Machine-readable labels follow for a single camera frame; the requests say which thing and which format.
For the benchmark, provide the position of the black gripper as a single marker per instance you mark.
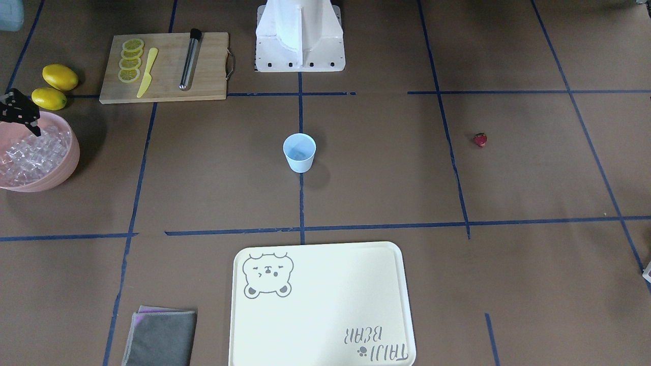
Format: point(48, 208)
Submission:
point(17, 108)

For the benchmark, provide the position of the red strawberry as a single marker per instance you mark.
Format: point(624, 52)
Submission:
point(480, 139)

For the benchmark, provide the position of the pile of clear ice cubes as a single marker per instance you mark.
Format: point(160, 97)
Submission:
point(34, 157)

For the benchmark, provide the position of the light blue cup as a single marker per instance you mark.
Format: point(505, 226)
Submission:
point(292, 140)

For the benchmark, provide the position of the whole yellow lemon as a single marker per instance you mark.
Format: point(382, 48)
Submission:
point(49, 98)
point(60, 77)

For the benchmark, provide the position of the lemon slice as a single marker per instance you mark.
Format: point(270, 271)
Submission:
point(133, 45)
point(130, 55)
point(130, 64)
point(128, 76)

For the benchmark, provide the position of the yellow plastic knife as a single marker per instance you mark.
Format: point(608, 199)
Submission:
point(147, 77)

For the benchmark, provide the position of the steel muddler black tip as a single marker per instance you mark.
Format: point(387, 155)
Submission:
point(195, 36)

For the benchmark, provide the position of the wooden cutting board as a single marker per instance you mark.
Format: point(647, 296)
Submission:
point(210, 74)

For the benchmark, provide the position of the grey folded cloth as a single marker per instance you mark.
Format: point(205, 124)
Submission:
point(160, 336)

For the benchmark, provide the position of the cream bear tray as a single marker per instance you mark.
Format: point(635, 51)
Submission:
point(321, 304)

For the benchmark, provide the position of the white rack corner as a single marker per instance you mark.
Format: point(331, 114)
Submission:
point(646, 273)

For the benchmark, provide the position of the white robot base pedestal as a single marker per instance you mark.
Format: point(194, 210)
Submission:
point(299, 36)

